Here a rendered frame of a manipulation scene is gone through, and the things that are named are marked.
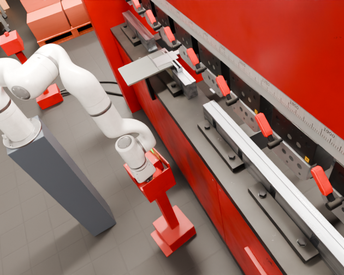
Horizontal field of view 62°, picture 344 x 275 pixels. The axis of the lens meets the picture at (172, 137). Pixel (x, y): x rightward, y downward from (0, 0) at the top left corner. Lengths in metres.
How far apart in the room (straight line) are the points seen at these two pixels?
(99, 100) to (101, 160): 1.65
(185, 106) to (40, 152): 0.75
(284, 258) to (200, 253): 1.00
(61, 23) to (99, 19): 2.20
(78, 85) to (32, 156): 0.68
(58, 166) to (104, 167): 0.96
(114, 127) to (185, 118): 0.47
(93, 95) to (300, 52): 0.62
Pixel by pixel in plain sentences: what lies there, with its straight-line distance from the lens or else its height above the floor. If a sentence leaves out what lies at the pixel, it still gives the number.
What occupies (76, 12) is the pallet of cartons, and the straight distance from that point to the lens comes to 4.49.
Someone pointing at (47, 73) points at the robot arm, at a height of 1.40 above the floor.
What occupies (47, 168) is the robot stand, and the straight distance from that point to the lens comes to 1.61.
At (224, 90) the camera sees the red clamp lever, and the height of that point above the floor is 1.29.
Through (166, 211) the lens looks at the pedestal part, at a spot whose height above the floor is 0.36.
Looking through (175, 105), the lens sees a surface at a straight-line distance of 1.49.
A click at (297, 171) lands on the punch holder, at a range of 0.82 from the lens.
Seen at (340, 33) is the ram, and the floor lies 1.60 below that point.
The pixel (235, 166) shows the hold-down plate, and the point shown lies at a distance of 1.17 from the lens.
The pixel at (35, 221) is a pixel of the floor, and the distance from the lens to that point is 2.57.
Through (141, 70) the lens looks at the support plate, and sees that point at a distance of 1.58.
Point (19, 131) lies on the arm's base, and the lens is 1.48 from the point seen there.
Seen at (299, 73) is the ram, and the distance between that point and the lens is 0.64.
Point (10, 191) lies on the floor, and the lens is 2.90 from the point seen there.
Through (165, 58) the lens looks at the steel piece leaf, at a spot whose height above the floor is 1.00.
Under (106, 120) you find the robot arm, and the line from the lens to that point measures 1.02.
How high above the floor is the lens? 1.87
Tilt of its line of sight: 48 degrees down
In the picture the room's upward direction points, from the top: 17 degrees counter-clockwise
